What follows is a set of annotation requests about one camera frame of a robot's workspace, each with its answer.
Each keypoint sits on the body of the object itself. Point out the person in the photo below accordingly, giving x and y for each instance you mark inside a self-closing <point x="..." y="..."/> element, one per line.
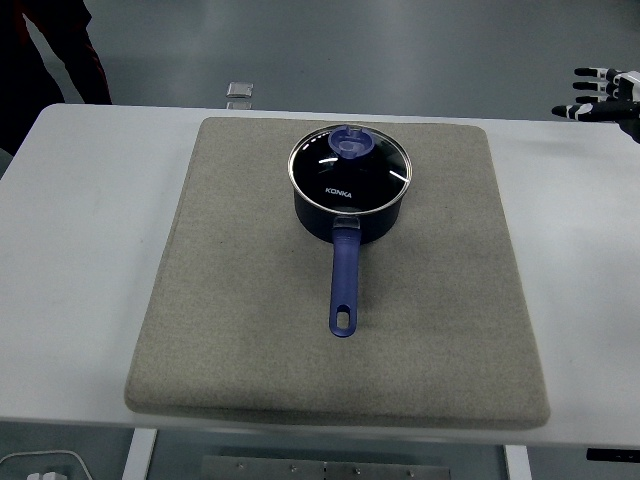
<point x="35" y="60"/>

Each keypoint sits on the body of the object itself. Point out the white table leg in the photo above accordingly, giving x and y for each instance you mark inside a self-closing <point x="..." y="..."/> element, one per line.
<point x="517" y="465"/>
<point x="137" y="457"/>

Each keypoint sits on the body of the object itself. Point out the grey metal plate with screws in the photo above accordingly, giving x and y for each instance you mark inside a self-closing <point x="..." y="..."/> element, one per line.
<point x="325" y="469"/>

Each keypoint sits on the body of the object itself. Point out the beige fabric mat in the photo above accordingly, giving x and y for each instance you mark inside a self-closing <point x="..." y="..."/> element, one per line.
<point x="250" y="300"/>

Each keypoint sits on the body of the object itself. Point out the silver floor outlet plate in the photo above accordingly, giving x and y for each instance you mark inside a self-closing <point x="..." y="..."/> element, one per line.
<point x="240" y="89"/>

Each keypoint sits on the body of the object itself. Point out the small silver floor plate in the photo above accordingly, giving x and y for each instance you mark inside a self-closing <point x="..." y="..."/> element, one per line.
<point x="239" y="105"/>

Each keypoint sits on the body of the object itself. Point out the glass lid with blue knob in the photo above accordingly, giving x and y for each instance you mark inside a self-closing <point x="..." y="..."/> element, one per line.
<point x="350" y="175"/>

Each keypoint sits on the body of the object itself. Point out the white power adapter block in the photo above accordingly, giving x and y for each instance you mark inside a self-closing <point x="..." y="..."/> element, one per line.
<point x="47" y="476"/>

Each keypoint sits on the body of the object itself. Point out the black flat device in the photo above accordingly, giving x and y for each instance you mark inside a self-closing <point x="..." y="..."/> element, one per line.
<point x="615" y="455"/>

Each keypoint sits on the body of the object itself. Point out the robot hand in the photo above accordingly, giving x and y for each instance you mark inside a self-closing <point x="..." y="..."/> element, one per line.
<point x="622" y="107"/>

